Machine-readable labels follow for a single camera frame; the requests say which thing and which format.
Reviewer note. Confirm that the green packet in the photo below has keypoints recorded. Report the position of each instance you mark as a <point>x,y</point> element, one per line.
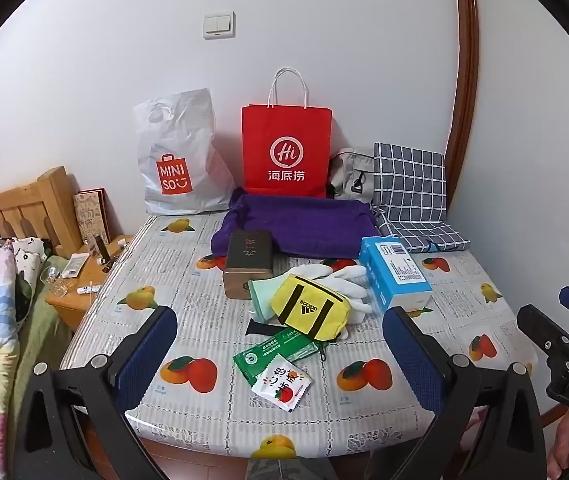
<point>259,357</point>

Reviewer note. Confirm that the white flat packet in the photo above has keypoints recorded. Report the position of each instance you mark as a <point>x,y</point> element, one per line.
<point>75,265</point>

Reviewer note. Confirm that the yellow striped pouch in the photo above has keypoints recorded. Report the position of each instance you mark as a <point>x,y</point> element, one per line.
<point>312,307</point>

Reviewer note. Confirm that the fruit print tablecloth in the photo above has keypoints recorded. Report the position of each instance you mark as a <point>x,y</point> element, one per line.
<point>464,300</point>

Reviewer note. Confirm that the dark green box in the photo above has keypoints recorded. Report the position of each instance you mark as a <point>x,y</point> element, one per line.
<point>248,260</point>

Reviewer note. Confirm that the grey fabric bag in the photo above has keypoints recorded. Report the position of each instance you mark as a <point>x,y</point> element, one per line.
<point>349,170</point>

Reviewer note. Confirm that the patterned brown book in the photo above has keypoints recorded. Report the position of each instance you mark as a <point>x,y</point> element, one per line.
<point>92,215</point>

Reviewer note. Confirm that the small white tube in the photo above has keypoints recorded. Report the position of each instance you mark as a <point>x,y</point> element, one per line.
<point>88,289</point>

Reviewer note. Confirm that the purple cloth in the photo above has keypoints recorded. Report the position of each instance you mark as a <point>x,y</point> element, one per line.
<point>309,222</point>

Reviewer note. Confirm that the mint green glove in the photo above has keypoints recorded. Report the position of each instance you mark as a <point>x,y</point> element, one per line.
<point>264,297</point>

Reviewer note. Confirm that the black and white patterned cloth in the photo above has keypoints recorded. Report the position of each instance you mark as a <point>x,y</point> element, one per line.
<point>24,255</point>

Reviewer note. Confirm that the wooden nightstand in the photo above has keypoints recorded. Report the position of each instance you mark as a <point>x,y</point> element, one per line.
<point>74,305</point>

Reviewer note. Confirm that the green bed sheet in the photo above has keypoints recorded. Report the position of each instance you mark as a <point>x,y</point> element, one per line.
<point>44,325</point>

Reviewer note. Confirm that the grey checked cushion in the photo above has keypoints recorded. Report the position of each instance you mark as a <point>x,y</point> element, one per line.
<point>409,185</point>

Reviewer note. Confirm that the small dark bottle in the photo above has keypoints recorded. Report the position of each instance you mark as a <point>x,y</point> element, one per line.
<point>103,255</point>

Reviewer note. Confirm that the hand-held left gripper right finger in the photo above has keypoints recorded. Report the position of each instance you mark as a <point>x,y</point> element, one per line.
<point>409,355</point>

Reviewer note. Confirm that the person's right hand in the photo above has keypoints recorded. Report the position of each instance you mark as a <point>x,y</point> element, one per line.
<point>562,450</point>

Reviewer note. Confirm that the white plastic shopping bag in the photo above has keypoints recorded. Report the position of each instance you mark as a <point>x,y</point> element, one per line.
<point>179,150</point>

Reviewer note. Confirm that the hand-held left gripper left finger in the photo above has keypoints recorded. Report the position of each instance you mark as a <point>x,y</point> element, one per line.
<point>149,355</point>

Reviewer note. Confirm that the red paper shopping bag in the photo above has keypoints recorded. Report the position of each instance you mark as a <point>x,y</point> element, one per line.
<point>287,150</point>

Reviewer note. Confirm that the white tomato print packet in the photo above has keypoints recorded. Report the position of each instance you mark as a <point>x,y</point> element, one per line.
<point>282,382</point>

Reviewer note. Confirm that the clear drinking glass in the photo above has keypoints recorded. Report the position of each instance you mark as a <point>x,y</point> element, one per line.
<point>54,280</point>

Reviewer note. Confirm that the white glove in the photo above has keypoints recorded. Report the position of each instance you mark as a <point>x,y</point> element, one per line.
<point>347,280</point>

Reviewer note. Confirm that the brown wooden door frame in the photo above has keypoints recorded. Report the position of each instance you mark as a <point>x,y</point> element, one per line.
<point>467,85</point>

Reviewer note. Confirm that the white wall light switch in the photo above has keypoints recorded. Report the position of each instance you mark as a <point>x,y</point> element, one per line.
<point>219,25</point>

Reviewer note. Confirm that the blue and white box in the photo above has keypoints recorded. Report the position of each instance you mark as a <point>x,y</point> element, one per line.
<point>394,275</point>

